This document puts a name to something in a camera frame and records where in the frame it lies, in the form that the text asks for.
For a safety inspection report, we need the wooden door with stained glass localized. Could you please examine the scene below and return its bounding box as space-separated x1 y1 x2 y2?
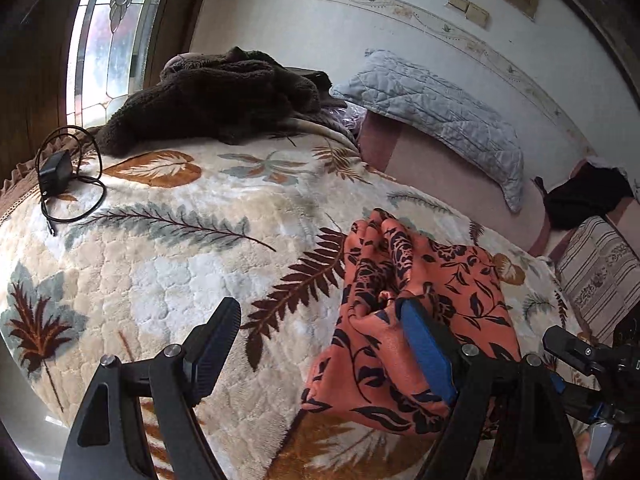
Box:
0 0 218 183

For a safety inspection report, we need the purple patterned cloth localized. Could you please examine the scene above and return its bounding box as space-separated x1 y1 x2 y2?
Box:
320 100 363 137

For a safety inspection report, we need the orange floral shirt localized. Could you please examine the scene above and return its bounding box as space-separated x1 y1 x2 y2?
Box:
301 207 523 436

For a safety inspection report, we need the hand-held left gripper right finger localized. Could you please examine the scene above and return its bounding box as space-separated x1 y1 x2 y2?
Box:
397 297 583 480

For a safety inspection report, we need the person's right hand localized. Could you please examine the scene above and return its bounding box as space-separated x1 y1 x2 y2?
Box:
574 431 597 480

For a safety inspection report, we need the black charger with cable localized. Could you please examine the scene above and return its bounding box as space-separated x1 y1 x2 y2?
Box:
37 125 107 236

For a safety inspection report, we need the black garment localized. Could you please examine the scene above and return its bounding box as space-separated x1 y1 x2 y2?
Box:
534 161 637 232

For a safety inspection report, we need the striped sofa cushion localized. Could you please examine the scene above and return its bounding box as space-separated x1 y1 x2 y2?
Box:
554 215 640 346

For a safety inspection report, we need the leaf print blanket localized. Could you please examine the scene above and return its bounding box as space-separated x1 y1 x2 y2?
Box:
0 127 601 480

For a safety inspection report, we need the brown fleece garment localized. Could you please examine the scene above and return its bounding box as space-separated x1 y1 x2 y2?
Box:
94 46 335 157

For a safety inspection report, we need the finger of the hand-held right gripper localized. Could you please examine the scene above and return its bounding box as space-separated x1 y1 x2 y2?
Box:
542 325 608 395

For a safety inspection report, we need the pink sofa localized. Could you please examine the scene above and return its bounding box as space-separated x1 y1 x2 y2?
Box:
356 109 640 261

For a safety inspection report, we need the framed wall picture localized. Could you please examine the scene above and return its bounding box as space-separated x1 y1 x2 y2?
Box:
542 0 640 63

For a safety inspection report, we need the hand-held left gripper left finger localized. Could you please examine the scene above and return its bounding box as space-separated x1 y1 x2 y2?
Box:
59 296 242 480

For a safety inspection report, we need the grey quilted pillow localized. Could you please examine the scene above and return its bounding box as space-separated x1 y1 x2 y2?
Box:
329 50 526 214

